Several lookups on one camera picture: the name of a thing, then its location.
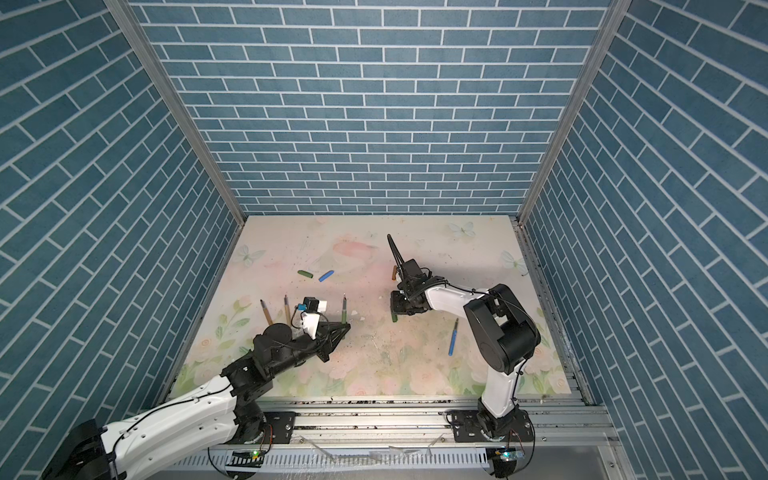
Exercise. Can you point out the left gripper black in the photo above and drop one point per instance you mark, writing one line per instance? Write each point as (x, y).
(325, 336)

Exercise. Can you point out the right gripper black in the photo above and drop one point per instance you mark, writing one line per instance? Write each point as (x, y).
(394, 303)

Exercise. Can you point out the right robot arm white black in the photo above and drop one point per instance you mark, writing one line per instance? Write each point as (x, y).
(505, 335)

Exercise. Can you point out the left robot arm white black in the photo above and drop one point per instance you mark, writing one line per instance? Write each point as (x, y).
(222, 410)

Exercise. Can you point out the brown pen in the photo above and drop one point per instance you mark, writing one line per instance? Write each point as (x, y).
(288, 313)
(266, 312)

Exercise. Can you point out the blue pen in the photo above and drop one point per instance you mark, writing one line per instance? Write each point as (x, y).
(453, 337)

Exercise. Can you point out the brown pen left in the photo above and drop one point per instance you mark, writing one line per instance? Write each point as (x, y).
(266, 312)

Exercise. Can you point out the blue pen cap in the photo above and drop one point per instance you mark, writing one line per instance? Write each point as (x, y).
(326, 275)

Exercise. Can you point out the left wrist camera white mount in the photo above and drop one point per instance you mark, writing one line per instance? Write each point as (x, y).
(310, 313)

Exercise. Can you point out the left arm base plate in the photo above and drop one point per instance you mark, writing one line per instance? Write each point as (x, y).
(270, 428)

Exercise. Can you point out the aluminium mounting rail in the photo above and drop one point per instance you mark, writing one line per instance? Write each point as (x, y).
(415, 424)

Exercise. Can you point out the white perforated cable tray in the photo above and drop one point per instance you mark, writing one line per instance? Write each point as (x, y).
(312, 460)

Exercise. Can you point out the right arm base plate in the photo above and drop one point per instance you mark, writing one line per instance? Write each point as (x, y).
(473, 426)

